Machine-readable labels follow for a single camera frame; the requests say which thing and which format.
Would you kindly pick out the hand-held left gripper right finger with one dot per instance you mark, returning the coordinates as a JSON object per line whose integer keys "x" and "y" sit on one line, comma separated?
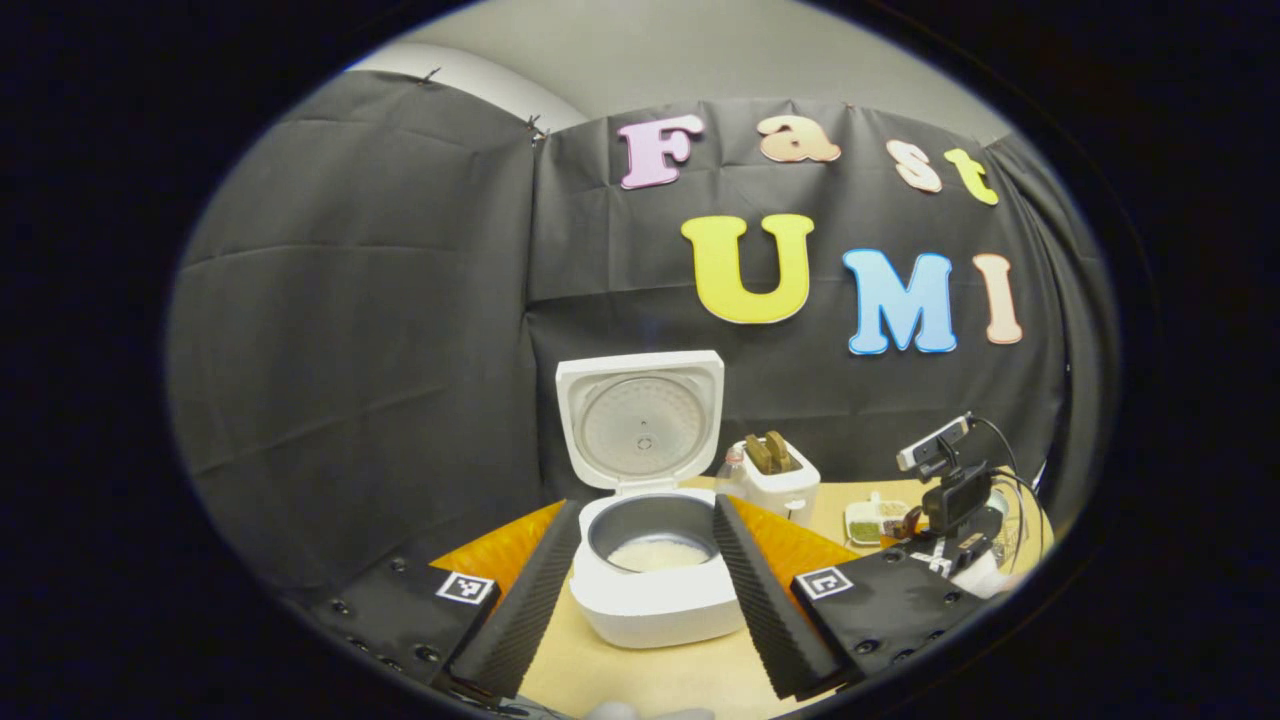
{"x": 765, "y": 610}

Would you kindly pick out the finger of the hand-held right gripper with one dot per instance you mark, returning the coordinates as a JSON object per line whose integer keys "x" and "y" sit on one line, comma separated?
{"x": 935, "y": 562}

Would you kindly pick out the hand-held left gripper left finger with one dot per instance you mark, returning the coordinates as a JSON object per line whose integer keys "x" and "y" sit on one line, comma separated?
{"x": 520, "y": 615}

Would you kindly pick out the clear glass chopstick holder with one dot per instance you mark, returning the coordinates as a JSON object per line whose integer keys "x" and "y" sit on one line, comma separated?
{"x": 1020, "y": 530}

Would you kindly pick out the white rice cooker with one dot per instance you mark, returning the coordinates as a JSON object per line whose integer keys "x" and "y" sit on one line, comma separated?
{"x": 650, "y": 610}

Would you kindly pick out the white divided grain dish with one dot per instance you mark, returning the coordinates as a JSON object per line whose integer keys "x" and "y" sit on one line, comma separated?
{"x": 868, "y": 520}

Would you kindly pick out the white toaster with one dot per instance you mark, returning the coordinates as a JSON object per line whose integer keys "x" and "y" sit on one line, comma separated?
{"x": 790, "y": 490}

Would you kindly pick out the clear plastic bottle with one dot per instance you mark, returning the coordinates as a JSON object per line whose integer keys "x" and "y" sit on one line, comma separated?
{"x": 732, "y": 470}

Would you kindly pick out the brown bread slice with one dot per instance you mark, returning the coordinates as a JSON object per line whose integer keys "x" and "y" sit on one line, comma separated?
{"x": 781, "y": 450}
{"x": 759, "y": 455}

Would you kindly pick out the black backdrop cloth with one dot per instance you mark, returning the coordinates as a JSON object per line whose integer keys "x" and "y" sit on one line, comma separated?
{"x": 350, "y": 300}

